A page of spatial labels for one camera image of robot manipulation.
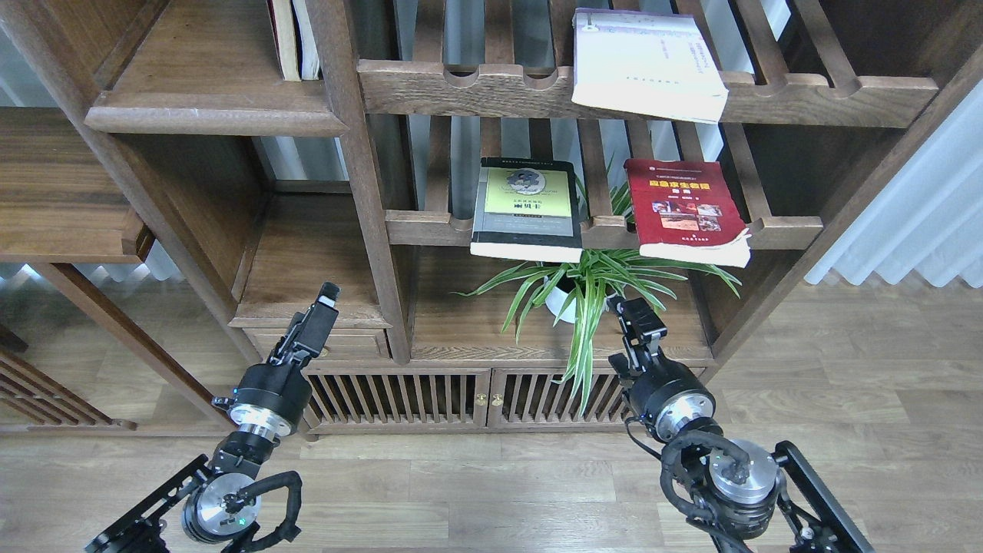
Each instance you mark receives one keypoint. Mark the white upright book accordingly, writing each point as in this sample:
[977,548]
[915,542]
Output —
[309,63]

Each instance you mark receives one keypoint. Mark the white window curtain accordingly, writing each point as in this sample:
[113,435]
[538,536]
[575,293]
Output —
[928,219]

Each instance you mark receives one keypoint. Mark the white plant pot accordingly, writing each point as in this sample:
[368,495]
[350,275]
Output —
[562,304]

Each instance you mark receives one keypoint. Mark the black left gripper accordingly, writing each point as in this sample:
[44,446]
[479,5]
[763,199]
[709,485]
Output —
[278,385]

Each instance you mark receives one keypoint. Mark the red cover book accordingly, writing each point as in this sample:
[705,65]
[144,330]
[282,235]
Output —
[684,212]

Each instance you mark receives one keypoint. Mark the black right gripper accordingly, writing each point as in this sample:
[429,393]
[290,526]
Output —
[662,392]

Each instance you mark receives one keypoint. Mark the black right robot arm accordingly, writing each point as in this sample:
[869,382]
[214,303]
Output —
[726,488]

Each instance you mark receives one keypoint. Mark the green spider plant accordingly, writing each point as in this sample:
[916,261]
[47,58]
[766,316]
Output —
[621,268]

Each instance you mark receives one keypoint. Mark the dark wooden bookshelf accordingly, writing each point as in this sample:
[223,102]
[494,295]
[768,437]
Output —
[264,188]

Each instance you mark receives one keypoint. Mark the black and yellow book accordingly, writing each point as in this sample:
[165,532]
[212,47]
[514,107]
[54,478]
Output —
[526,210]

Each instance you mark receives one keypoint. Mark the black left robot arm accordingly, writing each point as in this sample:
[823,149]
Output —
[224,499]

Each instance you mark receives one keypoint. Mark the white cover book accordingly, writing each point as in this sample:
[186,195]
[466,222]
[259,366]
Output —
[643,63]

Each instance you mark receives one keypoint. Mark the slatted wooden bench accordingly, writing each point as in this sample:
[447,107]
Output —
[46,403]

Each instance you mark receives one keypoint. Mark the beige upright book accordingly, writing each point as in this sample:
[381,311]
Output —
[286,39]

